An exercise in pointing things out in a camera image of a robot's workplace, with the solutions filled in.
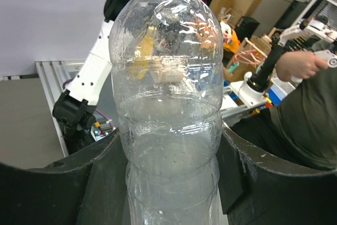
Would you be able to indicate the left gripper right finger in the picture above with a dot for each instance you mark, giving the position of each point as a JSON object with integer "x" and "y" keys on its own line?
{"x": 257, "y": 187}

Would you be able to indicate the grey slotted cable duct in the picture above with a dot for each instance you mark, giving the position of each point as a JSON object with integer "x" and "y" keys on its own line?
{"x": 52, "y": 75}

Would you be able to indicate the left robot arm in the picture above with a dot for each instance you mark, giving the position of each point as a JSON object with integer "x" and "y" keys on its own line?
{"x": 89, "y": 77}

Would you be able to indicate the operator hand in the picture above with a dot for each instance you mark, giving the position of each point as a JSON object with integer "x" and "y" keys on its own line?
{"x": 299, "y": 64}

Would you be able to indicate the stuffed toy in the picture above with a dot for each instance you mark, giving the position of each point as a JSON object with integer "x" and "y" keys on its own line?
{"x": 231, "y": 42}

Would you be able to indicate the operator green shirt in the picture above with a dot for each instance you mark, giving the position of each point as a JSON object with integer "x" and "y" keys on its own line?
{"x": 302, "y": 128}

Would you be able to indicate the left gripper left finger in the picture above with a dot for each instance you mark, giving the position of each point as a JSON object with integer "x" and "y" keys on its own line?
{"x": 87, "y": 187}

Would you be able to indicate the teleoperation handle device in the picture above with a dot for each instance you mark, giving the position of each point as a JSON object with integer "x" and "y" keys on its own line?
{"x": 252, "y": 89}

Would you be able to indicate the clear label-free plastic bottle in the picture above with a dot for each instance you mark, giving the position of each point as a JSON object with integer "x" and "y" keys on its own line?
{"x": 167, "y": 79}

